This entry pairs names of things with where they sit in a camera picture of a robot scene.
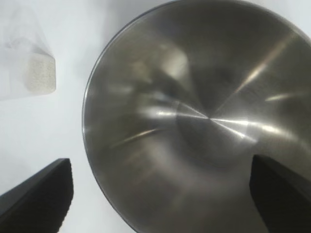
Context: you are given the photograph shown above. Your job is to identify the stainless steel mixing bowl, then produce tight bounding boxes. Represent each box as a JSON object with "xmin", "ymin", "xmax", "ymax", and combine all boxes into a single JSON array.
[{"xmin": 82, "ymin": 0, "xmax": 311, "ymax": 233}]

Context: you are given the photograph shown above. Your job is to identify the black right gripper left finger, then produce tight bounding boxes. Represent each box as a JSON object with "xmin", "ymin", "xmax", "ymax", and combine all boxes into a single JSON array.
[{"xmin": 0, "ymin": 158, "xmax": 74, "ymax": 233}]

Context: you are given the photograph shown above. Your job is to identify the white rice grains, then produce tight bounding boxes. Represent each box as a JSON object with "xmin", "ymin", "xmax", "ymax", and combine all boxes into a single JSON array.
[{"xmin": 23, "ymin": 52, "xmax": 57, "ymax": 95}]

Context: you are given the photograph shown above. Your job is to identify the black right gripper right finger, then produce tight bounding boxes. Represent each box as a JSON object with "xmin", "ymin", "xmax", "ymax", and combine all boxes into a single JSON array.
[{"xmin": 249, "ymin": 154, "xmax": 311, "ymax": 233}]

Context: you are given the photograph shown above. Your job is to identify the clear plastic measuring cup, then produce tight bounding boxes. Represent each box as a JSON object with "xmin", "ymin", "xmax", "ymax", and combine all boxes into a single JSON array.
[{"xmin": 0, "ymin": 0, "xmax": 58, "ymax": 101}]

